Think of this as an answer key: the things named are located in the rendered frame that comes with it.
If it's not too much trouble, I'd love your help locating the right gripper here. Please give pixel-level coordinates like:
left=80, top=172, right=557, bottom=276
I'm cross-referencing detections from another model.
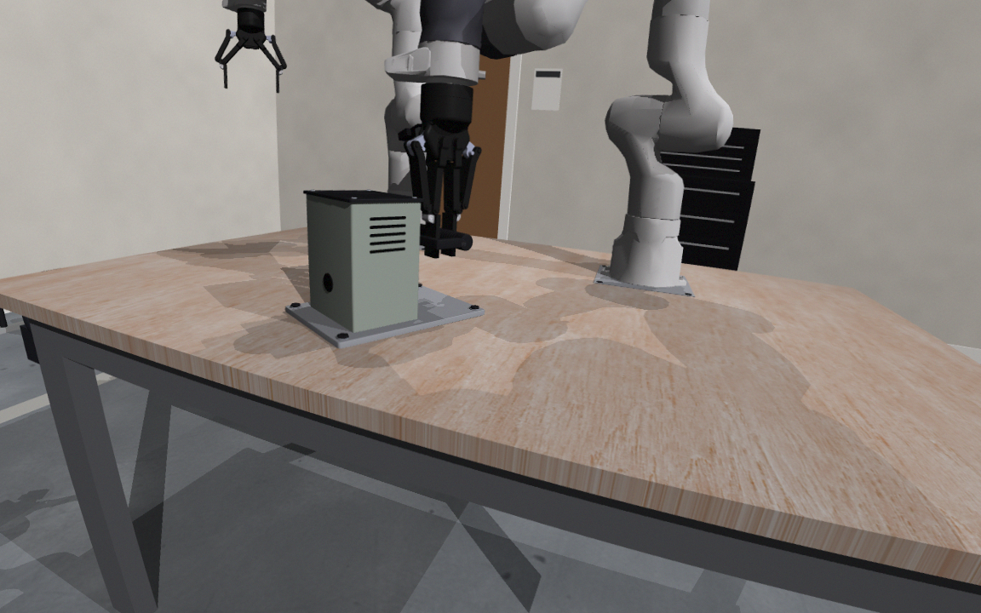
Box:
left=215, top=8, right=287, bottom=93

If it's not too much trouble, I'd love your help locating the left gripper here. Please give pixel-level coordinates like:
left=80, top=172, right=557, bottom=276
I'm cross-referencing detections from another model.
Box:
left=404, top=83, right=482, bottom=238

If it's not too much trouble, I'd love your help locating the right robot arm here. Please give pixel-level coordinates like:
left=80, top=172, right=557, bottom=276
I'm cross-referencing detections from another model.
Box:
left=222, top=0, right=424, bottom=197

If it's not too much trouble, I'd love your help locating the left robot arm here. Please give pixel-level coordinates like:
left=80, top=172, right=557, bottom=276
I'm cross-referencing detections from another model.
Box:
left=384, top=0, right=733, bottom=288

